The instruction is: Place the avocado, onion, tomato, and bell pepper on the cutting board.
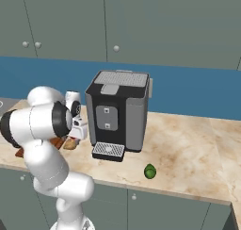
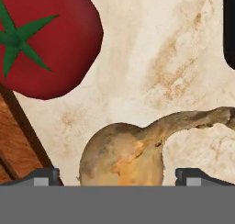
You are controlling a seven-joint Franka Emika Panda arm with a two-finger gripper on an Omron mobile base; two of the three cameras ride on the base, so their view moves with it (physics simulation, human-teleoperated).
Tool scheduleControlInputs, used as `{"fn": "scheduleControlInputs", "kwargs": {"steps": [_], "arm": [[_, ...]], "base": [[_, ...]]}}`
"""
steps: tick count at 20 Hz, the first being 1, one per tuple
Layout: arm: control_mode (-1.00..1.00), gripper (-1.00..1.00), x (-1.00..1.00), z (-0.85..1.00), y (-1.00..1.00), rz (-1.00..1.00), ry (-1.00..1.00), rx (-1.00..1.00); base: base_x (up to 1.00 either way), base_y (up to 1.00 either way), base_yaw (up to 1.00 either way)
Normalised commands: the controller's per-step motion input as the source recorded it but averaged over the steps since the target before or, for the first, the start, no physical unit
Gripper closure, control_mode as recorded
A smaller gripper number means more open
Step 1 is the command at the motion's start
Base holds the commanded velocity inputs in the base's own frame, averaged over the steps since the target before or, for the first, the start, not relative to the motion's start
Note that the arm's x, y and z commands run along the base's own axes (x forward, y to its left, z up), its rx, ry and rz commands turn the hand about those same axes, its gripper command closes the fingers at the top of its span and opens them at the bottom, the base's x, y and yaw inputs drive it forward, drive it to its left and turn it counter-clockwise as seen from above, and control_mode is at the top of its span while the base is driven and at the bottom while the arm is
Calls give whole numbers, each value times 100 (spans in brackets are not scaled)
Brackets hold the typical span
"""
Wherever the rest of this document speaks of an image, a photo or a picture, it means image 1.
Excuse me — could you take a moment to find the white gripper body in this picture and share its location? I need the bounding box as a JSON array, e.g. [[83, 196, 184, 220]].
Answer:
[[69, 117, 89, 141]]

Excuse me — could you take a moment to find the tan onion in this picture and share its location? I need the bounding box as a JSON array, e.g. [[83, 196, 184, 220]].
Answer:
[[62, 139, 79, 151]]

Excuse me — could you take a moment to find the reddish brown cutting board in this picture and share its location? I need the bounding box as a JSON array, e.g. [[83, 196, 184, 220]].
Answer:
[[14, 136, 68, 158]]

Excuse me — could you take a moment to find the green bell pepper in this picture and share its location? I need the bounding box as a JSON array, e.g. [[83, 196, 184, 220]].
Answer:
[[143, 163, 158, 180]]

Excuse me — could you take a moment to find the black and grey coffee machine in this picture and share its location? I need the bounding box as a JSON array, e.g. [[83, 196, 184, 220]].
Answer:
[[84, 69, 154, 163]]

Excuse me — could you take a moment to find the grey hob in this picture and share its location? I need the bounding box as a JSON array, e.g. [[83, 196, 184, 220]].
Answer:
[[0, 97, 21, 111]]

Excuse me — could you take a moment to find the grey-green base cupboard door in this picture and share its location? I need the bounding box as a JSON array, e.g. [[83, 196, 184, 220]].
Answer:
[[30, 172, 129, 230], [126, 188, 233, 230], [0, 167, 51, 230]]

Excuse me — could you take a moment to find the grey-green wall cupboard door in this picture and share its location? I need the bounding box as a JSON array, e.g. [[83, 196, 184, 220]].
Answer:
[[103, 0, 241, 72], [0, 0, 38, 58], [20, 0, 108, 63]]

